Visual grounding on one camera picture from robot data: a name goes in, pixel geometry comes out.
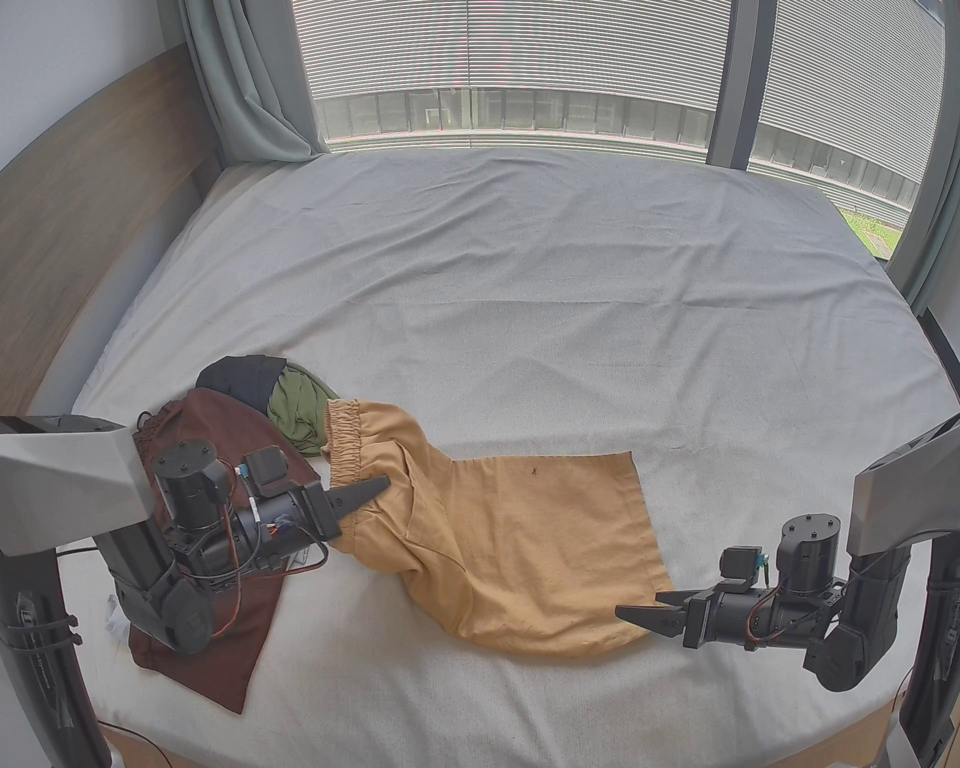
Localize maroon garment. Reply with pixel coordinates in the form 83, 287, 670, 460
127, 386, 322, 715

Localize grey-green curtain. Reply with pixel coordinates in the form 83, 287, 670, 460
180, 0, 327, 168
887, 0, 960, 320

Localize tan shorts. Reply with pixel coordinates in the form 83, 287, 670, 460
321, 397, 672, 661

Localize black cable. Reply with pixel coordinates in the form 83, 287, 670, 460
96, 720, 185, 768

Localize green garment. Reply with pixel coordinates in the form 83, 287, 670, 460
266, 363, 339, 459

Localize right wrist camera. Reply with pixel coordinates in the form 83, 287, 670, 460
718, 546, 772, 588

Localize window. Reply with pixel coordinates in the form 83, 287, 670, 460
288, 0, 948, 260

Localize bed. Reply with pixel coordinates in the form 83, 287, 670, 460
0, 41, 960, 768

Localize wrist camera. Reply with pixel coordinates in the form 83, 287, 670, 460
241, 447, 292, 498
718, 546, 772, 588

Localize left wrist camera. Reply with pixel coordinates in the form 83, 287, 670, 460
241, 447, 292, 498

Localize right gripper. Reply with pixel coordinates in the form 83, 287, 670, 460
615, 587, 780, 651

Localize dark blue garment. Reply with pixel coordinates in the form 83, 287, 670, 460
196, 355, 290, 417

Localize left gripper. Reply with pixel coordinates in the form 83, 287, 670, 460
228, 473, 393, 562

